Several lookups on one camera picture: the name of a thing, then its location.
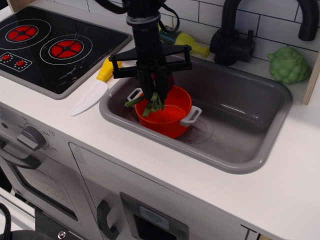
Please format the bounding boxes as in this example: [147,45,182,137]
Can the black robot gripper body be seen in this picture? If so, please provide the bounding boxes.
[109,21,192,79]

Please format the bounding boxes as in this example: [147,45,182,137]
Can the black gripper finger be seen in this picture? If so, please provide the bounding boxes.
[138,71,155,102]
[155,71,172,101]

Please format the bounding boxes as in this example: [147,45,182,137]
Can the purple toy beet green leaves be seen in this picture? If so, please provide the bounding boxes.
[124,74,174,117]

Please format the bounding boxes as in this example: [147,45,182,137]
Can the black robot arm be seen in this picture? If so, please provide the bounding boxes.
[109,0,192,102]

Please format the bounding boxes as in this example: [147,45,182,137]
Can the grey plastic sink basin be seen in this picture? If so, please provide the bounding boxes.
[99,57,293,174]

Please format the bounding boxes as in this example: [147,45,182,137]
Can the yellow green toy oil bottle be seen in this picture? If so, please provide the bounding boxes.
[158,25,211,58]

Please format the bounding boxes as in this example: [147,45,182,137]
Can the black toy faucet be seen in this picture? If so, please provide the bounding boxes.
[209,0,320,66]

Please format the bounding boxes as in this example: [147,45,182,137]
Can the black toy stovetop red burners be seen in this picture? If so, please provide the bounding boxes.
[0,6,132,100]

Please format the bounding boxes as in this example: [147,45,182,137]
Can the green toy artichoke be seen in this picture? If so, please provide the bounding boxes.
[267,46,312,85]

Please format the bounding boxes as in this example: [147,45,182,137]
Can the grey oven knob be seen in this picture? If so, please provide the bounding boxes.
[16,126,46,151]

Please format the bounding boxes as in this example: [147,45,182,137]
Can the grey dishwasher control panel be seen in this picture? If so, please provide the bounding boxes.
[119,192,189,240]

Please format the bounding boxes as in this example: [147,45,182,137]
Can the orange toy pot white handles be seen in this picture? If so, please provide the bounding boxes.
[127,86,202,138]

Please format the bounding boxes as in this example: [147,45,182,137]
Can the white toy knife yellow handle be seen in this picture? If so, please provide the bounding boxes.
[70,56,114,117]

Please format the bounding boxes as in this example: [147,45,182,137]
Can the black cabinet door handle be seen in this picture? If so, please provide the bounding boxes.
[96,200,119,240]

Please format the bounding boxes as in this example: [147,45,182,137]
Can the grey oven door handle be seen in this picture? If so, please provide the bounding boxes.
[0,140,42,170]

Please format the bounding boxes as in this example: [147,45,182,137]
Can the black braided cable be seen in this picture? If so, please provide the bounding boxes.
[0,202,13,237]

